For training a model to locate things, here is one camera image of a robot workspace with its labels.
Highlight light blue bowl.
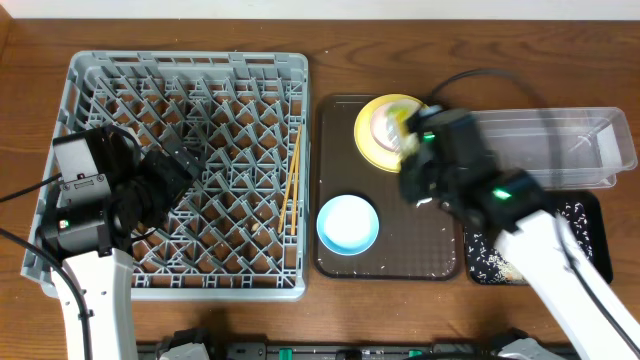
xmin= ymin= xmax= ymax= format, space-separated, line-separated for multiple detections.
xmin=316 ymin=195 xmax=380 ymax=256

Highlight wooden chopstick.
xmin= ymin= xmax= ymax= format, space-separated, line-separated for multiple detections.
xmin=290 ymin=150 xmax=301 ymax=236
xmin=277 ymin=124 xmax=302 ymax=233

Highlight green orange snack wrapper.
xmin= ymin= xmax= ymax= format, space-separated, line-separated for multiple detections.
xmin=385 ymin=102 xmax=421 ymax=155

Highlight white napkin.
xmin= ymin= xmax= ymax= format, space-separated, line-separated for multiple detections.
xmin=415 ymin=193 xmax=433 ymax=208

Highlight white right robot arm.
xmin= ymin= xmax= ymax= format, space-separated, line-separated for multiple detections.
xmin=387 ymin=106 xmax=639 ymax=359

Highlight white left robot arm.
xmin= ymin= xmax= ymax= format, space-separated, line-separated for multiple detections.
xmin=36 ymin=125 xmax=204 ymax=359

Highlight grey plastic dishwasher rack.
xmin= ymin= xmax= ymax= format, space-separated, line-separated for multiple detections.
xmin=22 ymin=51 xmax=310 ymax=301

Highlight black food waste tray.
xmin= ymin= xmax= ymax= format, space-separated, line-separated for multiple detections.
xmin=464 ymin=191 xmax=613 ymax=285

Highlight clear plastic waste bin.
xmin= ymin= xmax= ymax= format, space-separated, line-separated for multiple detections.
xmin=473 ymin=107 xmax=638 ymax=189

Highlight pink small plate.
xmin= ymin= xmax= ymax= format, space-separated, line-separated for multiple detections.
xmin=370 ymin=99 xmax=419 ymax=152

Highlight yellow plate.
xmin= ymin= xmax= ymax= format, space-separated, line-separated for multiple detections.
xmin=354 ymin=94 xmax=428 ymax=173

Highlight dark brown serving tray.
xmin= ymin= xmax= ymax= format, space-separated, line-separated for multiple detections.
xmin=314 ymin=95 xmax=462 ymax=281

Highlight rice and food scraps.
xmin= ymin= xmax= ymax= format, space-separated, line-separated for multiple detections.
xmin=464 ymin=200 xmax=594 ymax=285

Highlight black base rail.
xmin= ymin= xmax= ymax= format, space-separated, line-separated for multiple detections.
xmin=137 ymin=340 xmax=566 ymax=360

